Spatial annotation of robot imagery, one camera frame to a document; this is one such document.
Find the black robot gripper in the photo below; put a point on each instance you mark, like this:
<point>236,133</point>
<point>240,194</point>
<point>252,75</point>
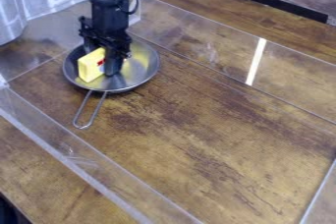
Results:
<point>106,31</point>

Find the clear acrylic barrier wall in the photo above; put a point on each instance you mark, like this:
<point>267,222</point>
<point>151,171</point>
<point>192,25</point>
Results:
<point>224,141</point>

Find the yellow butter block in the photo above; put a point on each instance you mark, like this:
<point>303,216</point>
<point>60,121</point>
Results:
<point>91,65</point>

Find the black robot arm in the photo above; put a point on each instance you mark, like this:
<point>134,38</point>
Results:
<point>104,30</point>

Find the silver pan with wire handle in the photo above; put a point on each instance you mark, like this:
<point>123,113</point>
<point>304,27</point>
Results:
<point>139,69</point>

